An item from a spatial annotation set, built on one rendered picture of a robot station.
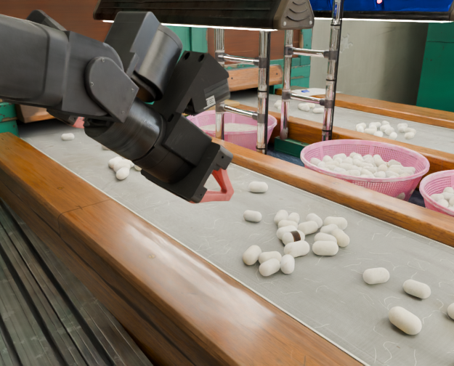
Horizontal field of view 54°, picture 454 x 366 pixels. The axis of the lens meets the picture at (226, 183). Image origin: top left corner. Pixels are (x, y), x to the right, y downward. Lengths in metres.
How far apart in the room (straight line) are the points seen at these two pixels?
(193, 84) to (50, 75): 0.17
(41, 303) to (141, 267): 0.19
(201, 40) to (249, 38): 0.23
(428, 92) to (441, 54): 0.28
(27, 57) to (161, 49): 0.16
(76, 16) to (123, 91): 0.99
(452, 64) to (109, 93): 3.25
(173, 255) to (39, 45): 0.35
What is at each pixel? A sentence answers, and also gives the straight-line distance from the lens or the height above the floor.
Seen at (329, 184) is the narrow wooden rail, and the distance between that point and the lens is 0.85.
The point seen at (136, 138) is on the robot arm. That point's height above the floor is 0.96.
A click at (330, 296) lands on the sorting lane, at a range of 0.58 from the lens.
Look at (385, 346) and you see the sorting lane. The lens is 0.53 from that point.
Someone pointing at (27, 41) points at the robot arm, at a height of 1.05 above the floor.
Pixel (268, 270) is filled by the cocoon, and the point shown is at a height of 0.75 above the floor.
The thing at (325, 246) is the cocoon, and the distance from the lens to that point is 0.65.
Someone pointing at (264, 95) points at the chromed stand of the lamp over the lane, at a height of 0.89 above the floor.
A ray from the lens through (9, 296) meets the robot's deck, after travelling 0.76.
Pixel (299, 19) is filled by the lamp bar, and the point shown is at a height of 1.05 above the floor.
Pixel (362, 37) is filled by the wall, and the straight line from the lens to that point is 3.52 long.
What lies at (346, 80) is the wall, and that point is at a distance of 3.45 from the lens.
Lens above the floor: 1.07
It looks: 22 degrees down
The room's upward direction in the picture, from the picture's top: straight up
